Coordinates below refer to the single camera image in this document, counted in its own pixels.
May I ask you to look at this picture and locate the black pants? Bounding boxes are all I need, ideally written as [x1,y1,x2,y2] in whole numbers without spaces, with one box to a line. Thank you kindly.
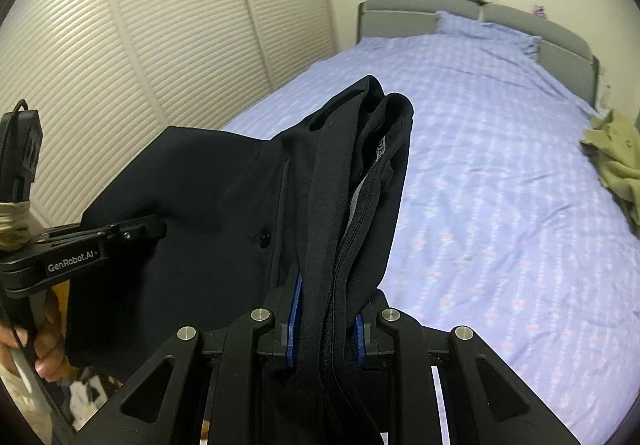
[65,75,416,445]

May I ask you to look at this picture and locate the white louvred wardrobe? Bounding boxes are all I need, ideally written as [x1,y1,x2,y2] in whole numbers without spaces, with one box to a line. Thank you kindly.
[0,0,336,231]

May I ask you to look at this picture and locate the grey bed headboard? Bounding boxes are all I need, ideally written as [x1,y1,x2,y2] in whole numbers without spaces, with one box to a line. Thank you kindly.
[356,0,600,107]

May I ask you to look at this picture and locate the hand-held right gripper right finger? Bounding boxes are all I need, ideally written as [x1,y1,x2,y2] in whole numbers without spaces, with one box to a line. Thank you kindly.
[350,290,581,445]

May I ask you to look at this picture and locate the person's left hand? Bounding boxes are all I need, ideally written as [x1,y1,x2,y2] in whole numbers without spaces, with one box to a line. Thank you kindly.
[0,296,67,382]

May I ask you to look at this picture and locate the green fleece garment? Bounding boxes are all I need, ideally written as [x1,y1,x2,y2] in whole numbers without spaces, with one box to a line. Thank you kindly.
[580,109,640,221]

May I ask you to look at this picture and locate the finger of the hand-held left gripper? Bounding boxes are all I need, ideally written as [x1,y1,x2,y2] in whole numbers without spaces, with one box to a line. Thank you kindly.
[36,216,167,246]

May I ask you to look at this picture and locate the blue floral pillow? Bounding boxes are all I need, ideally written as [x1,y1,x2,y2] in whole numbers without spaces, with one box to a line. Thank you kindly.
[436,10,542,57]

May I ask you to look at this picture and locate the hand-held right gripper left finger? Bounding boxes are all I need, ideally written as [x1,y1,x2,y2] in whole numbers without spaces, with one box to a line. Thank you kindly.
[67,272,306,445]

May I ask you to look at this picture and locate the beige cloth band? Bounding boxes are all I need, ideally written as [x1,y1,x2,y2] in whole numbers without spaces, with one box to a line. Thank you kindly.
[0,201,36,252]

